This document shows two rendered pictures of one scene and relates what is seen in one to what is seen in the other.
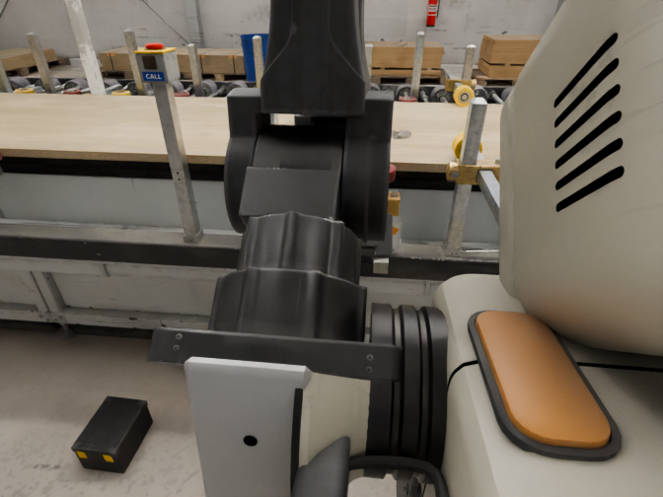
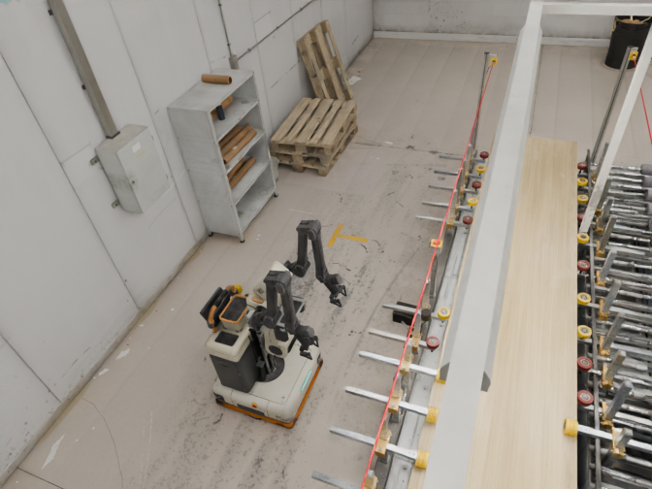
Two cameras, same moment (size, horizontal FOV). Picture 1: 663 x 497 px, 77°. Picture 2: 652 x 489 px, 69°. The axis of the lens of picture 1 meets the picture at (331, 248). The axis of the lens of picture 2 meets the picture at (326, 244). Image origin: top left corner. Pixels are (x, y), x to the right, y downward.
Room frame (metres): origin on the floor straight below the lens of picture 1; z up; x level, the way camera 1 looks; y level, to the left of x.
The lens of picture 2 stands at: (1.17, -1.98, 3.36)
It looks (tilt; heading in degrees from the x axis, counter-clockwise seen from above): 42 degrees down; 110
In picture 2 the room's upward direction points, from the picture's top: 7 degrees counter-clockwise
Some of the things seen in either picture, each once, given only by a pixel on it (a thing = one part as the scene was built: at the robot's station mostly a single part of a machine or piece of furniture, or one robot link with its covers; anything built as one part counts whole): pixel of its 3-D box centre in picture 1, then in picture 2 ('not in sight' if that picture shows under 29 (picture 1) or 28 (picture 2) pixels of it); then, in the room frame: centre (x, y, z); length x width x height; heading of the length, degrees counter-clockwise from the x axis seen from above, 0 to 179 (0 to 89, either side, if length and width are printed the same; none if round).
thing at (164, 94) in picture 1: (179, 168); (434, 274); (1.08, 0.42, 0.93); 0.05 x 0.05 x 0.45; 84
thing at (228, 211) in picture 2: not in sight; (230, 157); (-1.19, 1.89, 0.78); 0.90 x 0.45 x 1.55; 84
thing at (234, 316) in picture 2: not in sight; (237, 312); (-0.20, -0.15, 0.87); 0.23 x 0.15 x 0.11; 84
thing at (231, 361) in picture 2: not in sight; (247, 339); (-0.18, -0.16, 0.59); 0.55 x 0.34 x 0.83; 84
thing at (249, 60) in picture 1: (261, 60); not in sight; (6.79, 1.05, 0.36); 0.59 x 0.57 x 0.73; 174
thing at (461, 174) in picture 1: (475, 172); (407, 363); (1.00, -0.37, 0.95); 0.14 x 0.06 x 0.05; 84
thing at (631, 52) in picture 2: not in sight; (611, 111); (2.38, 2.35, 1.25); 0.15 x 0.08 x 1.10; 84
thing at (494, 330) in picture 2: not in sight; (511, 132); (1.36, -0.12, 2.34); 2.40 x 0.12 x 0.08; 84
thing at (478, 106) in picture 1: (462, 192); (407, 366); (1.00, -0.34, 0.89); 0.04 x 0.04 x 0.48; 84
